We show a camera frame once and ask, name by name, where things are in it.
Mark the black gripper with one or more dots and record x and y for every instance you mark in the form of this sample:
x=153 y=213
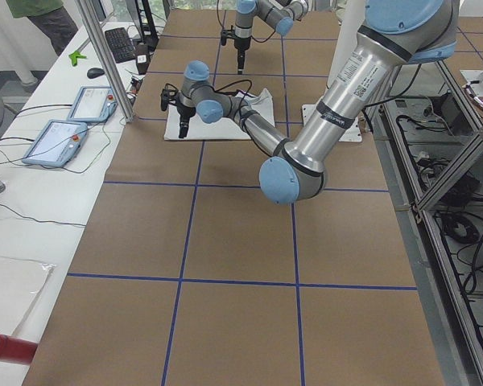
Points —
x=183 y=112
x=241 y=43

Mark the grey cartoon print t-shirt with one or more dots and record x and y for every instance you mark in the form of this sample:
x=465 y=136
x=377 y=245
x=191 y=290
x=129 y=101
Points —
x=222 y=130

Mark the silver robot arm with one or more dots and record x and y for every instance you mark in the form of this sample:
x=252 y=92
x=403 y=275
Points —
x=280 y=18
x=393 y=33

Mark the black keyboard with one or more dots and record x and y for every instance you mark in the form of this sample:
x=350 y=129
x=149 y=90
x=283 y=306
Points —
x=120 y=44

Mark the upper blue teach pendant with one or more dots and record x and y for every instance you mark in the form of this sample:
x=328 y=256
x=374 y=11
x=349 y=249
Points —
x=93 y=104

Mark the blue teach pendant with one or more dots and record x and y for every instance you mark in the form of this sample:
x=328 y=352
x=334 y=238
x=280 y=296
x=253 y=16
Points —
x=56 y=144
x=93 y=104

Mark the black computer mouse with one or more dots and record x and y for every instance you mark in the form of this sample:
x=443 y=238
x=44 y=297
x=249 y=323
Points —
x=94 y=73

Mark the green plastic tool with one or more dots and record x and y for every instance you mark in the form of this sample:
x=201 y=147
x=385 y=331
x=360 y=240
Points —
x=75 y=57

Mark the lower blue teach pendant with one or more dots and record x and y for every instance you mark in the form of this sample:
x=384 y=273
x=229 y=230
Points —
x=56 y=144

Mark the person in green shirt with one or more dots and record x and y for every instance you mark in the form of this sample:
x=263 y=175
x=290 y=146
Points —
x=50 y=17

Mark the clear plastic bag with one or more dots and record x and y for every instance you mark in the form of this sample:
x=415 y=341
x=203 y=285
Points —
x=21 y=283

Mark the red cylinder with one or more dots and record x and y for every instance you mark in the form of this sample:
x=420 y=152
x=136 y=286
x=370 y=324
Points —
x=18 y=351

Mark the aluminium frame post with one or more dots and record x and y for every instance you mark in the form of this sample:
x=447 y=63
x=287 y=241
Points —
x=105 y=56

